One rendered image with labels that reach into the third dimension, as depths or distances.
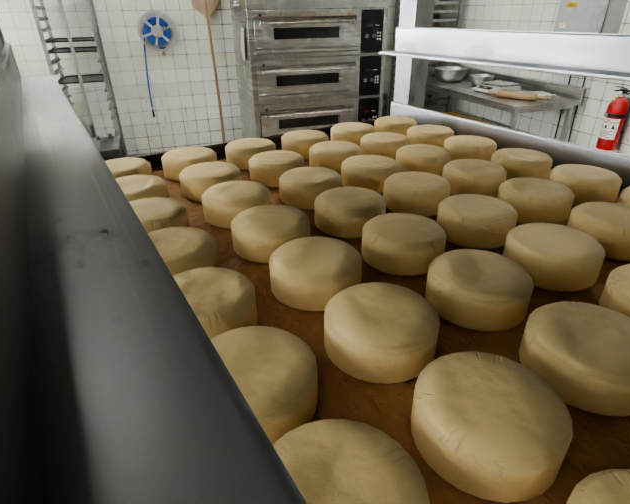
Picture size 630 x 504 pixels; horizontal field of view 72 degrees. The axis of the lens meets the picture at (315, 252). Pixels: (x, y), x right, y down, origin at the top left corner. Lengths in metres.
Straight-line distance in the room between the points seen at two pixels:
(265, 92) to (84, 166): 4.68
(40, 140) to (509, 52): 0.42
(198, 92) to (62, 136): 5.57
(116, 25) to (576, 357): 5.64
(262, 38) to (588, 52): 4.42
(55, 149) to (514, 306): 0.21
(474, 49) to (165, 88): 5.34
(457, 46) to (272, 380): 0.45
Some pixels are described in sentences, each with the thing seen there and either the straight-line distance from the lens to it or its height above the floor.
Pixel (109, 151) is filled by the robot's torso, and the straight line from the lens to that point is 1.61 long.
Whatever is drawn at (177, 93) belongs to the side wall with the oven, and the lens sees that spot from 5.77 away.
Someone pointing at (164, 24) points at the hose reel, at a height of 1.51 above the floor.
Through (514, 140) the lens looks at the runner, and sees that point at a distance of 0.50.
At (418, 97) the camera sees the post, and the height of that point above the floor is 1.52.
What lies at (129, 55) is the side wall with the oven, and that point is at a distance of 5.73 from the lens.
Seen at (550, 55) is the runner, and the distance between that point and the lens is 0.48.
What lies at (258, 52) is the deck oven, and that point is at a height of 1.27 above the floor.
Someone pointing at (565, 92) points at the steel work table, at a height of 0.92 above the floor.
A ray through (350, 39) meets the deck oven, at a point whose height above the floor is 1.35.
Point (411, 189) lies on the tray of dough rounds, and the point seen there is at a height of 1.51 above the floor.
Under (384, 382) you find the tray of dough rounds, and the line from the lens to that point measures 0.19.
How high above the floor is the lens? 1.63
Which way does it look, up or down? 29 degrees down
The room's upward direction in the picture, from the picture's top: 1 degrees counter-clockwise
